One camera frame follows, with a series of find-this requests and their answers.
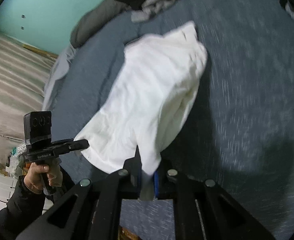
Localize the white black-collared polo shirt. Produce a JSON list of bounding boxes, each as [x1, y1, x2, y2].
[[74, 20, 209, 202]]

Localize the person's left forearm black sleeve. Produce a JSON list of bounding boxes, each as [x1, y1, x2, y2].
[[0, 166, 76, 240]]

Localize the person's left hand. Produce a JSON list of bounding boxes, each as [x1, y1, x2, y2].
[[24, 163, 63, 194]]

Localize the cardboard box clutter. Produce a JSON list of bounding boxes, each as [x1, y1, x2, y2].
[[0, 143, 30, 179]]

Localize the beige curtain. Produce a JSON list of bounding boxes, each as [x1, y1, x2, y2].
[[0, 33, 55, 164]]

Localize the light grey blanket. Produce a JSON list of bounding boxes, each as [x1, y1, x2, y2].
[[41, 44, 77, 111]]

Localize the blue patterned bed sheet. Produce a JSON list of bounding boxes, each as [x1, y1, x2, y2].
[[52, 0, 294, 239]]

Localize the wooden pole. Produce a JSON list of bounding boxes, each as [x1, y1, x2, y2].
[[22, 43, 58, 59]]

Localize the dark grey long pillow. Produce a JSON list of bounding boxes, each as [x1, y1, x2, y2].
[[70, 0, 139, 48]]

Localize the wooden bed frame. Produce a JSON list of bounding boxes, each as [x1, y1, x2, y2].
[[118, 226, 140, 240]]

